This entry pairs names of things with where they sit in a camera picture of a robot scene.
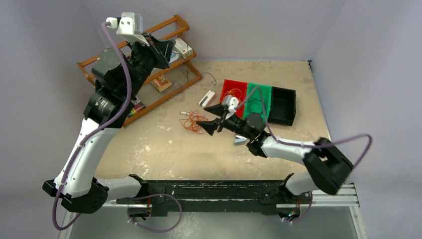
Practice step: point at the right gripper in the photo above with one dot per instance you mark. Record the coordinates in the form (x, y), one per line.
(211, 126)

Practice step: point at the wooden shelf rack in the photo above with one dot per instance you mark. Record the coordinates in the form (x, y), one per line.
(191, 73)

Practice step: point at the red plastic bin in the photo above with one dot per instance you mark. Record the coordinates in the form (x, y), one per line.
(234, 88)

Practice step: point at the blue white oval package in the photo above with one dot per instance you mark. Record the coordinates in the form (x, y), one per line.
(174, 57)

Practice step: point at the coloured marker set pack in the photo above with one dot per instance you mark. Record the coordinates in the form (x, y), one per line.
(137, 108)

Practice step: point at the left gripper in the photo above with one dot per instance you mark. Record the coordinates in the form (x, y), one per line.
(160, 50)

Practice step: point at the white stapler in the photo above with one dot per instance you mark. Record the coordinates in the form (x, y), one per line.
(207, 99)

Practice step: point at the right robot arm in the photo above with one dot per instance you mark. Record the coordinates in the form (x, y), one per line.
(327, 168)

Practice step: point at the orange snack packet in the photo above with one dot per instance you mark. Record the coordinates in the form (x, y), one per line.
(161, 83)

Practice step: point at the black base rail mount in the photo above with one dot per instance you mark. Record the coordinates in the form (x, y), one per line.
(267, 197)

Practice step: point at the black plastic bin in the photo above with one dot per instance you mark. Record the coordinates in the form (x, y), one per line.
(283, 106)

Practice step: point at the white blue staple remover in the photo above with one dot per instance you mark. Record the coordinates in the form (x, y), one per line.
(240, 140)

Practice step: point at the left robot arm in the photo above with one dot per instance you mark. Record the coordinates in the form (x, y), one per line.
(118, 80)

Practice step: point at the aluminium frame rail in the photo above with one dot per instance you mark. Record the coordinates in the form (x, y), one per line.
(346, 197)

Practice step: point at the white red box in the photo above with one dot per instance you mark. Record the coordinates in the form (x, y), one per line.
(182, 48)

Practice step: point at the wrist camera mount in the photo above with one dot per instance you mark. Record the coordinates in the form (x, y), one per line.
(129, 27)
(231, 103)

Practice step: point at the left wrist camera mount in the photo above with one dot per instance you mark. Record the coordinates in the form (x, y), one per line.
(129, 27)

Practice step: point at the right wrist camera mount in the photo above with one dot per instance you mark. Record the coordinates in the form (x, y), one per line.
(231, 103)

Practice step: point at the green plastic bin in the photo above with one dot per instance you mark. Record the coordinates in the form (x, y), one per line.
(259, 101)

